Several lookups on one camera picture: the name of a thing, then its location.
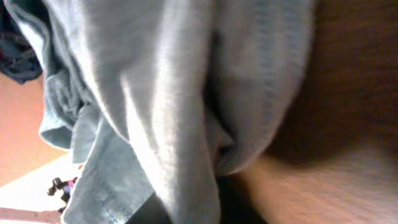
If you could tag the small dark background object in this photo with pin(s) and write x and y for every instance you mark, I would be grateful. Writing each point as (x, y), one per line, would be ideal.
(64, 186)

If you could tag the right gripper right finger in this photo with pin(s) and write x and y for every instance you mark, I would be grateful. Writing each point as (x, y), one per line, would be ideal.
(234, 208)

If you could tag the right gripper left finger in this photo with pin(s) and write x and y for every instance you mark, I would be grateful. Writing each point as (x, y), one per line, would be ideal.
(151, 212)

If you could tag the light blue t-shirt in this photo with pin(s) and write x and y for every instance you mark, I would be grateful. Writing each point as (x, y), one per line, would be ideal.
(159, 98)

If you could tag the folded navy blue garment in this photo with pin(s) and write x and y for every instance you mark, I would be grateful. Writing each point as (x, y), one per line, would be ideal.
(18, 59)

